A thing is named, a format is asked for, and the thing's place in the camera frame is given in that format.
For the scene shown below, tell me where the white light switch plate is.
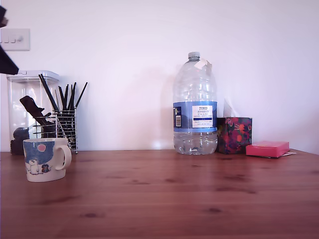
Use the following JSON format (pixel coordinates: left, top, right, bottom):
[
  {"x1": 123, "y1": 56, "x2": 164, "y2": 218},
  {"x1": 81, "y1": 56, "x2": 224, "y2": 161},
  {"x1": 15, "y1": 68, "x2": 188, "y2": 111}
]
[{"x1": 0, "y1": 28, "x2": 31, "y2": 52}]

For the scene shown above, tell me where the pink flat box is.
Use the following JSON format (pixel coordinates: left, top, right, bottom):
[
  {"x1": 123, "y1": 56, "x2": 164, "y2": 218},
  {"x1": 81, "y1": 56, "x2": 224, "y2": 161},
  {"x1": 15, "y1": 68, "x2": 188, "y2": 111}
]
[{"x1": 245, "y1": 140, "x2": 291, "y2": 159}]

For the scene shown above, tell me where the black kitchen utensil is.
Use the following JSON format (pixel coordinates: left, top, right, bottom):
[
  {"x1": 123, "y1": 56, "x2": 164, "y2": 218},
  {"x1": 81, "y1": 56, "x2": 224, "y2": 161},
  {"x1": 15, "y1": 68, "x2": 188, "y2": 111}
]
[{"x1": 19, "y1": 96, "x2": 54, "y2": 126}]

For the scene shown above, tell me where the dark round object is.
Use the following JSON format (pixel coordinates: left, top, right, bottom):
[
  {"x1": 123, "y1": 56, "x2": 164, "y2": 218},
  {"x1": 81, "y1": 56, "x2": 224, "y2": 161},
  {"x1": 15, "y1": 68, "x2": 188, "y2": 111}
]
[{"x1": 10, "y1": 127, "x2": 31, "y2": 156}]

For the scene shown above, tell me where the large clear water bottle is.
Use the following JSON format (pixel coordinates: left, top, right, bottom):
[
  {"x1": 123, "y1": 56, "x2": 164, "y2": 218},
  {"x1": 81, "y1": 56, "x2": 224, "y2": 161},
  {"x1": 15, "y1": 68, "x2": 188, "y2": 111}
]
[{"x1": 172, "y1": 51, "x2": 219, "y2": 156}]

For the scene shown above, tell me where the floral tissue box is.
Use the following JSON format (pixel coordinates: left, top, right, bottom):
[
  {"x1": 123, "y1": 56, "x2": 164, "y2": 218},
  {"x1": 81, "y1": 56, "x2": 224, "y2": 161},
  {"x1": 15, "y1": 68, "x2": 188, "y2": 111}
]
[{"x1": 215, "y1": 116, "x2": 253, "y2": 155}]

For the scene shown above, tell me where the white tissue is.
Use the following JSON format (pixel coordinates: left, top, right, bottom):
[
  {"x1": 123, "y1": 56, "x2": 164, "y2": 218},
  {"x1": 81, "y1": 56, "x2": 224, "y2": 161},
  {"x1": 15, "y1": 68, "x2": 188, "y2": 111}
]
[{"x1": 223, "y1": 97, "x2": 242, "y2": 119}]

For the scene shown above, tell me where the black chopstick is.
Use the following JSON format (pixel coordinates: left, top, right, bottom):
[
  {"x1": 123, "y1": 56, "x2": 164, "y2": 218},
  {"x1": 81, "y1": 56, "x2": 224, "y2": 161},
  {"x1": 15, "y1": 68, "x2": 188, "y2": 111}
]
[
  {"x1": 40, "y1": 74, "x2": 62, "y2": 113},
  {"x1": 74, "y1": 82, "x2": 89, "y2": 110},
  {"x1": 71, "y1": 82, "x2": 77, "y2": 111},
  {"x1": 38, "y1": 74, "x2": 59, "y2": 113},
  {"x1": 63, "y1": 84, "x2": 69, "y2": 111},
  {"x1": 58, "y1": 86, "x2": 65, "y2": 111},
  {"x1": 67, "y1": 84, "x2": 74, "y2": 111}
]

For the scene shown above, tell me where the chrome wire utensil rack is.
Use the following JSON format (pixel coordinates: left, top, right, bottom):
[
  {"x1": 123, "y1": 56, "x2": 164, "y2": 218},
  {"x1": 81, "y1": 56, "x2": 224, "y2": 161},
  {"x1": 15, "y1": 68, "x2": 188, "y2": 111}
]
[{"x1": 32, "y1": 109, "x2": 80, "y2": 155}]

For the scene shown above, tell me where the white mug with cartoon print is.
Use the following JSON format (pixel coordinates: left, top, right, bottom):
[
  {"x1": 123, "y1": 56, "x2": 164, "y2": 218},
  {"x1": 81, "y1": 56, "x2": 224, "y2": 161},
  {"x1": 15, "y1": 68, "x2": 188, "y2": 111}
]
[{"x1": 22, "y1": 138, "x2": 73, "y2": 183}]

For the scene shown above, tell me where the clear plastic storage container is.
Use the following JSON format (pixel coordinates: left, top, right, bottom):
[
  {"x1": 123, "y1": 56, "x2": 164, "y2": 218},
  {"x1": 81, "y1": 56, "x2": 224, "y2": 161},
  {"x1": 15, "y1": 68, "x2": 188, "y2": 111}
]
[{"x1": 5, "y1": 70, "x2": 60, "y2": 156}]

